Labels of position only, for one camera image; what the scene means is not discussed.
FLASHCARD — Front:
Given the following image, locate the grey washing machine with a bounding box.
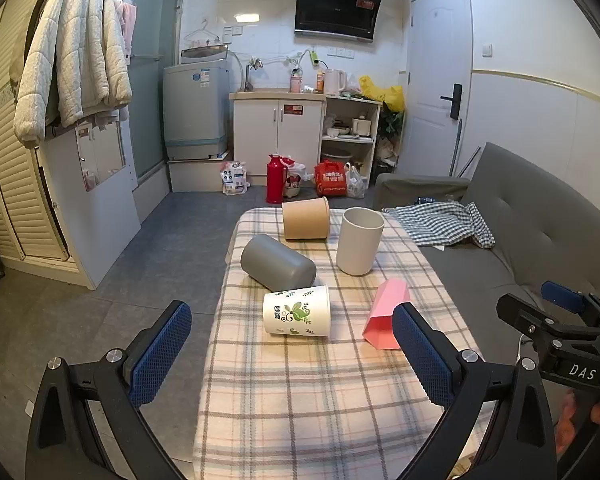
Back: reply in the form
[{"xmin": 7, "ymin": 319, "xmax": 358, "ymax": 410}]
[{"xmin": 162, "ymin": 57, "xmax": 231, "ymax": 162}]

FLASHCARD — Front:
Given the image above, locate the green checked cloth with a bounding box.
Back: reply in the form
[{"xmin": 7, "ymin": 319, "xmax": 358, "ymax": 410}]
[{"xmin": 384, "ymin": 201, "xmax": 496, "ymax": 250}]

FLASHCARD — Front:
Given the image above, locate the wire clothes hanger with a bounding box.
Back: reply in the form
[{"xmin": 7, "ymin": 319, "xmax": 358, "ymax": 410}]
[{"xmin": 185, "ymin": 20, "xmax": 222, "ymax": 44}]

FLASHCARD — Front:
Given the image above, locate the pink basin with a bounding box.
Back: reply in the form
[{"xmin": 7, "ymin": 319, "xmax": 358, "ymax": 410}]
[{"xmin": 181, "ymin": 45, "xmax": 229, "ymax": 65}]

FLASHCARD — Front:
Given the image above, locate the white leaf print cup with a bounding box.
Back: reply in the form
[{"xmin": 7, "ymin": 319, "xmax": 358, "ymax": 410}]
[{"xmin": 263, "ymin": 285, "xmax": 331, "ymax": 337}]

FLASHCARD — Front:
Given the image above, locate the grey stick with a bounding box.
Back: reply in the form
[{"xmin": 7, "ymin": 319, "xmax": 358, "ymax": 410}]
[{"xmin": 450, "ymin": 120, "xmax": 464, "ymax": 177}]

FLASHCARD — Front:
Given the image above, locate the pink cup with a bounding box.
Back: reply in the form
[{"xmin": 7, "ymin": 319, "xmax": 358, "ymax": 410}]
[{"xmin": 363, "ymin": 280, "xmax": 412, "ymax": 351}]

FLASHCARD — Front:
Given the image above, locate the grey sofa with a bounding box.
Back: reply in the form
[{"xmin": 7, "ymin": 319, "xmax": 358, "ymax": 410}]
[{"xmin": 372, "ymin": 142, "xmax": 600, "ymax": 378}]

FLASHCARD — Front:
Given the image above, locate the red thermos flask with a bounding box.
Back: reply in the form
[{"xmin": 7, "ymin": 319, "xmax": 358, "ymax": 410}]
[{"xmin": 266, "ymin": 154, "xmax": 287, "ymax": 205}]

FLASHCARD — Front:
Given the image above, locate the black range hood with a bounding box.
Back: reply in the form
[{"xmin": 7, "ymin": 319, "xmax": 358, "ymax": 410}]
[{"xmin": 294, "ymin": 0, "xmax": 390, "ymax": 42}]

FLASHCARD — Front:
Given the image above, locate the grey cup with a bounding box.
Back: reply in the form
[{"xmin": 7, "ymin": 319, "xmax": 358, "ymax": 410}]
[{"xmin": 240, "ymin": 234, "xmax": 317, "ymax": 292}]

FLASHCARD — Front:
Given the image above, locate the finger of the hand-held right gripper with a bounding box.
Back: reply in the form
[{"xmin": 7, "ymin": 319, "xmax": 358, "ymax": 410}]
[
  {"xmin": 540, "ymin": 280, "xmax": 600, "ymax": 331},
  {"xmin": 496, "ymin": 293, "xmax": 600, "ymax": 349}
]

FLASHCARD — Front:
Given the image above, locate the tan paper cup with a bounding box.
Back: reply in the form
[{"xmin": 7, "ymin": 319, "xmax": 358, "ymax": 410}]
[{"xmin": 281, "ymin": 196, "xmax": 330, "ymax": 241}]

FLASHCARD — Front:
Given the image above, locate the white washing machine platform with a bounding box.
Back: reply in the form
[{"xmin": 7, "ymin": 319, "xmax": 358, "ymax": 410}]
[{"xmin": 167, "ymin": 151, "xmax": 236, "ymax": 194}]

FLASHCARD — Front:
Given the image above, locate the plaid tablecloth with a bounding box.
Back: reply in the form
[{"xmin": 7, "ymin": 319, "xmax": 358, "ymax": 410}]
[{"xmin": 192, "ymin": 207, "xmax": 496, "ymax": 480}]

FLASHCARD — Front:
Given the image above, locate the frosted glass door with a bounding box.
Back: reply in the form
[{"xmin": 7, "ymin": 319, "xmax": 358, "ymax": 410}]
[{"xmin": 127, "ymin": 0, "xmax": 186, "ymax": 187}]

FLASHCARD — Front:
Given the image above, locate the white panel board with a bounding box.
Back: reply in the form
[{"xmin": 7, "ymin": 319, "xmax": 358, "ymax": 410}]
[{"xmin": 35, "ymin": 105, "xmax": 143, "ymax": 291}]

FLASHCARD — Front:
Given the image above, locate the pink garment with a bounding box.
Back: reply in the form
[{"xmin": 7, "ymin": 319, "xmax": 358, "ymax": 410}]
[{"xmin": 112, "ymin": 0, "xmax": 137, "ymax": 64}]

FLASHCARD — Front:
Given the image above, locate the black door lock handle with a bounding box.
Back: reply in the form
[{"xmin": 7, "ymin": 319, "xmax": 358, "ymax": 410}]
[{"xmin": 440, "ymin": 83, "xmax": 464, "ymax": 121}]

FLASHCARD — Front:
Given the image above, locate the white quilted jacket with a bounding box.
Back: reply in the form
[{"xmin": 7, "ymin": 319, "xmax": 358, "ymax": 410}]
[{"xmin": 13, "ymin": 0, "xmax": 133, "ymax": 149}]

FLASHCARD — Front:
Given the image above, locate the white sink cabinet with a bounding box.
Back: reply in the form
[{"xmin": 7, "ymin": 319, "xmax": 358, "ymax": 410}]
[{"xmin": 229, "ymin": 90, "xmax": 327, "ymax": 189}]

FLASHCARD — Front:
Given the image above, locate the white door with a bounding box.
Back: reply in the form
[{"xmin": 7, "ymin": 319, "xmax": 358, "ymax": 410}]
[{"xmin": 402, "ymin": 0, "xmax": 474, "ymax": 179}]

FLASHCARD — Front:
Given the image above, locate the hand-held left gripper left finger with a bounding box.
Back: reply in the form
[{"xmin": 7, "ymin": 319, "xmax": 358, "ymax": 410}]
[{"xmin": 26, "ymin": 300, "xmax": 193, "ymax": 480}]

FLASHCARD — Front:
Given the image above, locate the white plastic bag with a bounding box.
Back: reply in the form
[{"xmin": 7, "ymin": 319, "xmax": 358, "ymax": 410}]
[{"xmin": 346, "ymin": 162, "xmax": 368, "ymax": 200}]

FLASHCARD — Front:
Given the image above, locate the person's right hand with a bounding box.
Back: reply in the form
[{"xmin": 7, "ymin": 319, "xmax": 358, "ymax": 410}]
[{"xmin": 558, "ymin": 390, "xmax": 600, "ymax": 455}]

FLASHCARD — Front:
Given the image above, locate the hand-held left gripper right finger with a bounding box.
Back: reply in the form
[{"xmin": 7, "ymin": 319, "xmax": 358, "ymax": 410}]
[{"xmin": 391, "ymin": 302, "xmax": 561, "ymax": 480}]

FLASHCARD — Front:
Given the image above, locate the red gift bag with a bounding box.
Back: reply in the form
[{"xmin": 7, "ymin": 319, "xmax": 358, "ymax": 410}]
[{"xmin": 314, "ymin": 160, "xmax": 351, "ymax": 198}]

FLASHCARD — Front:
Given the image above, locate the plain white cup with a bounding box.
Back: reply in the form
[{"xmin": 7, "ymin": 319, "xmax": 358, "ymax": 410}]
[{"xmin": 335, "ymin": 207, "xmax": 385, "ymax": 276}]

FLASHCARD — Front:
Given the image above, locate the white detergent pouch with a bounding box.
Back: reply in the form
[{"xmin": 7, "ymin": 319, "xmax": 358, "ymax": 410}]
[{"xmin": 220, "ymin": 160, "xmax": 250, "ymax": 196}]

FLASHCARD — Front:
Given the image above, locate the yellow plastic bag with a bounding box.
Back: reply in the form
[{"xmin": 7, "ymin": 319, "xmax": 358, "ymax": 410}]
[{"xmin": 358, "ymin": 75, "xmax": 405, "ymax": 113}]

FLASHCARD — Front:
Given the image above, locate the white electric kettle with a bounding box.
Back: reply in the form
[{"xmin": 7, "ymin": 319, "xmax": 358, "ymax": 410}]
[{"xmin": 324, "ymin": 69, "xmax": 347, "ymax": 96}]

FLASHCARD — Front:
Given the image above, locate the metal faucet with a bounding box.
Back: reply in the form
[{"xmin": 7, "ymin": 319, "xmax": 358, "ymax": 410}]
[{"xmin": 244, "ymin": 57, "xmax": 264, "ymax": 92}]

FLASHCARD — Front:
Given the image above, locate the louvred wardrobe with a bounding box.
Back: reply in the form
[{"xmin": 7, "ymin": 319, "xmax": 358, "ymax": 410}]
[{"xmin": 0, "ymin": 0, "xmax": 77, "ymax": 275}]

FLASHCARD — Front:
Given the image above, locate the white open shelf unit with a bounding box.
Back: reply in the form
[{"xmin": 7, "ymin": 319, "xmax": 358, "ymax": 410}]
[{"xmin": 320, "ymin": 96, "xmax": 383, "ymax": 187}]

